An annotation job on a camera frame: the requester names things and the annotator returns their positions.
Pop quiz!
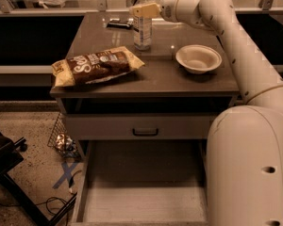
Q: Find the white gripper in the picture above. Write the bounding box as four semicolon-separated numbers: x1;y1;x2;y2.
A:
129;0;179;23

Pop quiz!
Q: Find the clear plastic water bottle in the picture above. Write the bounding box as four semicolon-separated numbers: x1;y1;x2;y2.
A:
133;0;152;51

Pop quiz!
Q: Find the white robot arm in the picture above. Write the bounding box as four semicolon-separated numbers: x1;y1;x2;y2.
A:
129;0;283;226

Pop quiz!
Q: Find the closed top drawer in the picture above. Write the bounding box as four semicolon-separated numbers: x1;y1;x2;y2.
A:
63;114;216;140

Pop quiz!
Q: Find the grey drawer cabinet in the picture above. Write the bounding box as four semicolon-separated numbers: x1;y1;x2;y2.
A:
49;10;245;226

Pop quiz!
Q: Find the open middle drawer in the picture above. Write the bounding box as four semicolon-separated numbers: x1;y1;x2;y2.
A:
71;140;208;226

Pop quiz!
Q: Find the small dark snack bar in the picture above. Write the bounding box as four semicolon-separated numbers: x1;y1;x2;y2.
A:
107;20;132;30

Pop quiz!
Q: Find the white paper bowl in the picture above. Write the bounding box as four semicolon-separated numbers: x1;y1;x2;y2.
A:
175;45;223;74

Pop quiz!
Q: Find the brown chips bag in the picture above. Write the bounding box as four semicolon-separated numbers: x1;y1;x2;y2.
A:
52;46;144;87

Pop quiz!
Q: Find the blue tape cross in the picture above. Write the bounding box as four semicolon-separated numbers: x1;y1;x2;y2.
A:
53;162;78;189

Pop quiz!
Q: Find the black chair base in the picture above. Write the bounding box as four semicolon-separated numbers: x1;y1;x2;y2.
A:
0;115;77;226

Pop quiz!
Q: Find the wire mesh trash basket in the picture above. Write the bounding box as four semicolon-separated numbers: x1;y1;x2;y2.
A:
47;114;80;158

